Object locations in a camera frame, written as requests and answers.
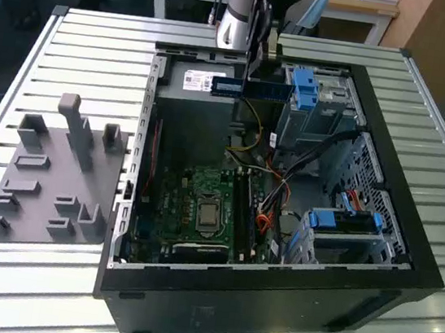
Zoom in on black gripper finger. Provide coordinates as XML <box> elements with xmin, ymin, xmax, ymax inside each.
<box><xmin>238</xmin><ymin>0</ymin><xmax>277</xmax><ymax>99</ymax></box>
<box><xmin>257</xmin><ymin>18</ymin><xmax>287</xmax><ymax>85</ymax></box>

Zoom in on black RAM stick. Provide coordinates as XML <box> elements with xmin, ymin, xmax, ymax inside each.
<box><xmin>237</xmin><ymin>173</ymin><xmax>266</xmax><ymax>262</ymax></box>

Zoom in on blue drive bay clips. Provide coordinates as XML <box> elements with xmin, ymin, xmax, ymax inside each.
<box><xmin>290</xmin><ymin>68</ymin><xmax>323</xmax><ymax>112</ymax></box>

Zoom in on metal drive cage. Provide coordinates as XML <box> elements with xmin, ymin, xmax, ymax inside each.
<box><xmin>273</xmin><ymin>65</ymin><xmax>373</xmax><ymax>161</ymax></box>

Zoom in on gray power supply unit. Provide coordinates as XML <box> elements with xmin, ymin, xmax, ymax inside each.
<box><xmin>151</xmin><ymin>56</ymin><xmax>245</xmax><ymax>169</ymax></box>

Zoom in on green motherboard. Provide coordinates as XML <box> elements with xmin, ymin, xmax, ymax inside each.
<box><xmin>127</xmin><ymin>151</ymin><xmax>288</xmax><ymax>282</ymax></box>

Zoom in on wooden cabinet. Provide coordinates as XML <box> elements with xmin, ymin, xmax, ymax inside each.
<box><xmin>373</xmin><ymin>0</ymin><xmax>445</xmax><ymax>104</ymax></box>

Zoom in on round gray internal speaker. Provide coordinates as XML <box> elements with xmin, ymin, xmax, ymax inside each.
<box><xmin>277</xmin><ymin>211</ymin><xmax>304</xmax><ymax>239</ymax></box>

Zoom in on CPU in socket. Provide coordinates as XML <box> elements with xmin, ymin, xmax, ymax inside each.
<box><xmin>193</xmin><ymin>200</ymin><xmax>223</xmax><ymax>237</ymax></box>

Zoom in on blue disk carrier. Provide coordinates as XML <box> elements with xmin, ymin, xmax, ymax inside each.
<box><xmin>307</xmin><ymin>204</ymin><xmax>384</xmax><ymax>239</ymax></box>

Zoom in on black graphics card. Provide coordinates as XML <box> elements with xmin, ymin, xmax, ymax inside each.
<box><xmin>171</xmin><ymin>239</ymin><xmax>232</xmax><ymax>269</ymax></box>

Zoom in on gray parts rack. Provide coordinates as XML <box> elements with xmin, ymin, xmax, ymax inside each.
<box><xmin>0</xmin><ymin>83</ymin><xmax>134</xmax><ymax>261</ymax></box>

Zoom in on black open PC case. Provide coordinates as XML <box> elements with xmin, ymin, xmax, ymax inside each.
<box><xmin>88</xmin><ymin>33</ymin><xmax>445</xmax><ymax>333</ymax></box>

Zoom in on yellow wire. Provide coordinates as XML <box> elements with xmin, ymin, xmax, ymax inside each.
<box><xmin>224</xmin><ymin>95</ymin><xmax>268</xmax><ymax>156</ymax></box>

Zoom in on black cable bundle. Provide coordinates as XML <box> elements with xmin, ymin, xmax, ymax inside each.
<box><xmin>271</xmin><ymin>119</ymin><xmax>362</xmax><ymax>195</ymax></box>

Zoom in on orange and blue disk cables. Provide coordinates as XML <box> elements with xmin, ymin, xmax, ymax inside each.
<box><xmin>338</xmin><ymin>187</ymin><xmax>371</xmax><ymax>216</ymax></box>

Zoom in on orange wire bundle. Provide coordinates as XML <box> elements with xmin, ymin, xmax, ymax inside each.
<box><xmin>253</xmin><ymin>213</ymin><xmax>279</xmax><ymax>237</ymax></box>

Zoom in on thin red wire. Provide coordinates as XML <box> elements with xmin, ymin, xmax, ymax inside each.
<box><xmin>140</xmin><ymin>118</ymin><xmax>161</xmax><ymax>202</ymax></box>

